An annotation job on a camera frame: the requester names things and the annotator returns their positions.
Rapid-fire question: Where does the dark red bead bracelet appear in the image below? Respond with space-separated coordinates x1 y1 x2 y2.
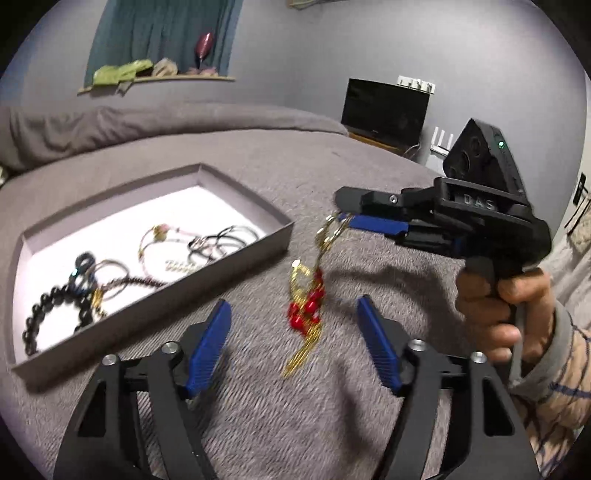
99 274 169 296

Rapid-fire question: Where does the red and gold necklace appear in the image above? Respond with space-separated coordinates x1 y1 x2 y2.
283 213 354 380

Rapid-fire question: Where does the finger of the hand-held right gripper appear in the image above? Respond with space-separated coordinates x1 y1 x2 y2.
338 212 411 243
334 186 407 217

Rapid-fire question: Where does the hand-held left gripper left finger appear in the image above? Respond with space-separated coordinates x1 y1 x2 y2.
53 298 232 480

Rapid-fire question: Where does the grey jewelry tray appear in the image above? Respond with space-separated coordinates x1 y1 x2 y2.
4 161 296 393

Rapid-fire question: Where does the white wall hook rack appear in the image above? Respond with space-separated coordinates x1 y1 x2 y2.
397 76 437 95

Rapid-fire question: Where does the person's right hand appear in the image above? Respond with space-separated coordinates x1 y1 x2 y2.
455 268 555 365

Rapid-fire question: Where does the blue curtain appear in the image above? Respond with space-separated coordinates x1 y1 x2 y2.
85 0 243 86

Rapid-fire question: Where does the person's right forearm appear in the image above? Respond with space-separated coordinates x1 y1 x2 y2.
505 258 591 480

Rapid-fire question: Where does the grey duvet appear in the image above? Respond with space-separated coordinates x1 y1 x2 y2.
0 102 349 174

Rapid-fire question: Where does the black bead bracelet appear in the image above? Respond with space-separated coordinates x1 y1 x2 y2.
22 282 95 357

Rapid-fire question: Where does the grey bed cover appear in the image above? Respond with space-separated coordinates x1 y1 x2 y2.
0 131 532 480

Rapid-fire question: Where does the blue and gold bead bracelet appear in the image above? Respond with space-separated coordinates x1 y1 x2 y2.
69 251 108 320

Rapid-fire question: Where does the green cloth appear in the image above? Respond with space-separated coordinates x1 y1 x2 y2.
92 59 154 88

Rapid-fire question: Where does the white router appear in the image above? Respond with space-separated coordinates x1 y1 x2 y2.
429 130 458 158

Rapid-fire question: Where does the red black cord bracelet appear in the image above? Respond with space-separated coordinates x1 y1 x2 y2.
188 224 260 262

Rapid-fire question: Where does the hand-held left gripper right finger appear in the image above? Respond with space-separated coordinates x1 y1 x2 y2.
356 295 541 480

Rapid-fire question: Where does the wooden television stand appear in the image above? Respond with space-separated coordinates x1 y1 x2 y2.
348 130 416 155

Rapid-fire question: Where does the window sill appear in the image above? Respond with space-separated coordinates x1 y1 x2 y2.
78 74 236 97

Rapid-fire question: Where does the black television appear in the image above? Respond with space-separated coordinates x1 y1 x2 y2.
341 78 430 141

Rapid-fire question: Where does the pink charm bracelet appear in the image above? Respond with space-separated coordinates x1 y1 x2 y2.
137 223 197 275

